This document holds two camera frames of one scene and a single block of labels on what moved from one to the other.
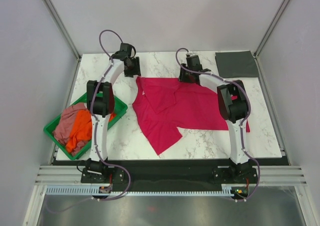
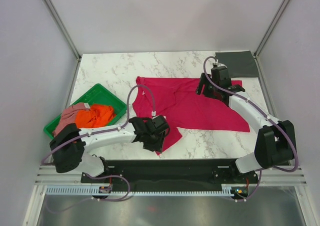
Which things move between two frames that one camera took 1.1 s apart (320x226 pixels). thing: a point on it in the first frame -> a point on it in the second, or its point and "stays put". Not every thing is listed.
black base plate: (237, 175) stays put
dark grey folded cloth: (238, 64) stays put
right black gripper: (182, 76) -> (202, 81)
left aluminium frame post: (58, 19) stays put
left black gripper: (136, 70) -> (158, 146)
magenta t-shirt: (162, 106) stays put
